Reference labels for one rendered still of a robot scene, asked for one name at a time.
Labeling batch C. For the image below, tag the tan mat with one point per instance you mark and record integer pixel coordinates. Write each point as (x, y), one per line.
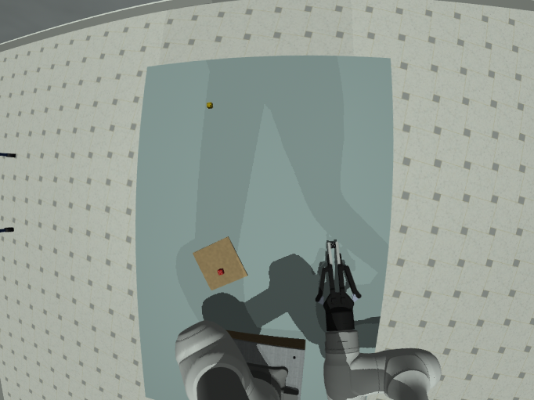
(216, 256)

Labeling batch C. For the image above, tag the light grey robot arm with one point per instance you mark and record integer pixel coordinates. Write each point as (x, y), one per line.
(212, 368)

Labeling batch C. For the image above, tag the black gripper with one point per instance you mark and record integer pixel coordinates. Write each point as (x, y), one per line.
(343, 319)

